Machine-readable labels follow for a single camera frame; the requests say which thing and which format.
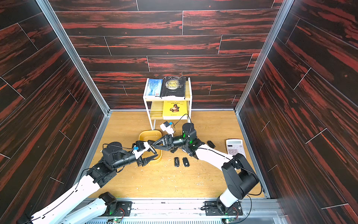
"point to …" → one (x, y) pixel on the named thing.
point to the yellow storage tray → (152, 135)
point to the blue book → (154, 87)
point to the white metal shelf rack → (154, 105)
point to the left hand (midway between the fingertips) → (154, 148)
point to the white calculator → (234, 146)
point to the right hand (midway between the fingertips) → (155, 144)
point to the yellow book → (175, 110)
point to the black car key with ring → (185, 162)
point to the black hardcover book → (173, 88)
